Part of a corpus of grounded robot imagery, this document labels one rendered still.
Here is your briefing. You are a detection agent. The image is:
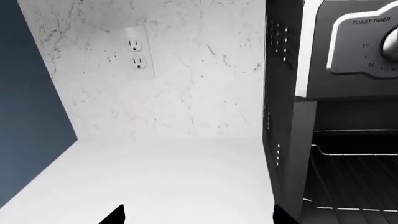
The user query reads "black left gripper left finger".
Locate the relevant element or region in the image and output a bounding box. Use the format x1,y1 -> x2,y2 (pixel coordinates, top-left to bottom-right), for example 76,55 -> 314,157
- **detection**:
98,203 -> 126,224

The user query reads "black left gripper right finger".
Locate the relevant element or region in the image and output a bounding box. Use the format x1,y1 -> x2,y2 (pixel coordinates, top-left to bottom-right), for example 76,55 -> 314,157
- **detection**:
273,204 -> 300,224

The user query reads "silver toaster oven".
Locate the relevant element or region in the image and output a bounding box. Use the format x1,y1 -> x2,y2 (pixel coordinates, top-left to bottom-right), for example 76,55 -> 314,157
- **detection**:
262,0 -> 398,224

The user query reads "toast timer knob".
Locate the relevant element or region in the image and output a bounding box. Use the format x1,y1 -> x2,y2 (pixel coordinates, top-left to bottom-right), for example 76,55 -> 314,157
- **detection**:
379,26 -> 398,62

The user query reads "wire oven rack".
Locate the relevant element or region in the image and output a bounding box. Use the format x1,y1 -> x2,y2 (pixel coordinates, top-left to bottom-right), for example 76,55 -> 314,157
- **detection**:
310,144 -> 398,157
302,198 -> 398,213

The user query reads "white wall power outlet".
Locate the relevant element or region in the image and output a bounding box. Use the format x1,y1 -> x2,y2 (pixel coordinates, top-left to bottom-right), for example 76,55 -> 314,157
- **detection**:
116,24 -> 157,82

